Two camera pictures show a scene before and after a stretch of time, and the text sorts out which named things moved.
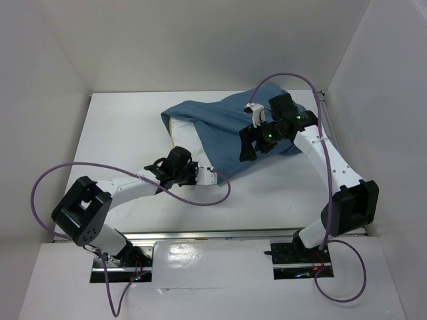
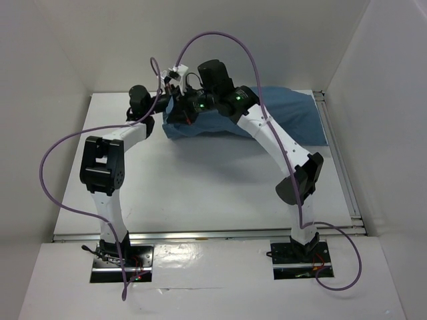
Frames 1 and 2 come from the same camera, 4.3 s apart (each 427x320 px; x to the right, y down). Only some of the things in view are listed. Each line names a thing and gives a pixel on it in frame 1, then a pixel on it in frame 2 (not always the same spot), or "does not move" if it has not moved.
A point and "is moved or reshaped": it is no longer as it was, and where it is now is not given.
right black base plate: x=293 y=261 does not move
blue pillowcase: x=219 y=125 is moved or reshaped
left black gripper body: x=187 y=175 -> x=159 y=104
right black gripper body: x=269 y=135 -> x=193 y=103
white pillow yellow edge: x=185 y=135 -> x=165 y=125
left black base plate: x=133 y=264 does not move
